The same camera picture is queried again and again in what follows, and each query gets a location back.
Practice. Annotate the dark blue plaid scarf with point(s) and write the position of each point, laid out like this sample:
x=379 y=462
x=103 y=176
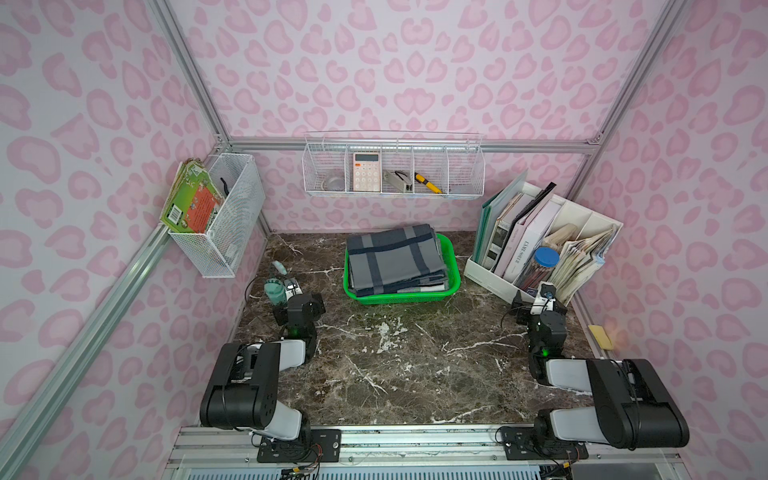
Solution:
x=402 y=260

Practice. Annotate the white file organizer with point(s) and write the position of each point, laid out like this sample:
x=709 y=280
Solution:
x=581 y=236

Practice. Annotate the yellow sticky note pad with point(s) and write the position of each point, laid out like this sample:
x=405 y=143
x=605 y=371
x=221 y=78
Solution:
x=601 y=337

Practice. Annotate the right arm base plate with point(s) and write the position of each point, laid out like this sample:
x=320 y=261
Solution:
x=525 y=444

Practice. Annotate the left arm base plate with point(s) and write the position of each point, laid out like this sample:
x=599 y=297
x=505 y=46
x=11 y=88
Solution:
x=323 y=444

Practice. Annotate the pink white calculator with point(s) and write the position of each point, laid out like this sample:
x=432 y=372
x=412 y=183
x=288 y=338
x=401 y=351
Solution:
x=366 y=172

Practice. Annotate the silver stapler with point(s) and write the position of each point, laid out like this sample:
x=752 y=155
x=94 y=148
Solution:
x=400 y=181

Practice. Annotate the green plastic basket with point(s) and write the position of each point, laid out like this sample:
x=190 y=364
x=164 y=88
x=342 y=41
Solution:
x=453 y=282

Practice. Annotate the green binder folder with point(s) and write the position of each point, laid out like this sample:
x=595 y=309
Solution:
x=491 y=210

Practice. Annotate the blue lid pencil jar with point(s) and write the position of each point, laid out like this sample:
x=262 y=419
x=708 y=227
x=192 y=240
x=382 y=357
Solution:
x=537 y=269

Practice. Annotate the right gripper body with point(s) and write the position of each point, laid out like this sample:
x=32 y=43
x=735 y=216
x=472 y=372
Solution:
x=541 y=301

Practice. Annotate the white wire wall shelf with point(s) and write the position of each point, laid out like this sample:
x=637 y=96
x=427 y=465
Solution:
x=455 y=163

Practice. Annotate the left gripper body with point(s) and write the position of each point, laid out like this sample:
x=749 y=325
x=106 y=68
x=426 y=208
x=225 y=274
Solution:
x=285 y=291

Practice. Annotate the green red booklet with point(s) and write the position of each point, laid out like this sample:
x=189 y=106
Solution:
x=194 y=200

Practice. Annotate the pink white book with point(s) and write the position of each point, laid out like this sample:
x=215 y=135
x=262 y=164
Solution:
x=524 y=237

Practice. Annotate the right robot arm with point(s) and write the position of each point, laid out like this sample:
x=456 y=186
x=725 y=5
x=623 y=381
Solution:
x=632 y=408

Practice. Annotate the white wire side basket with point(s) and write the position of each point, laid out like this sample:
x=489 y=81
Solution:
x=219 y=252

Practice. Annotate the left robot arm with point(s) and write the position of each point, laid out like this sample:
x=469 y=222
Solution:
x=242 y=392

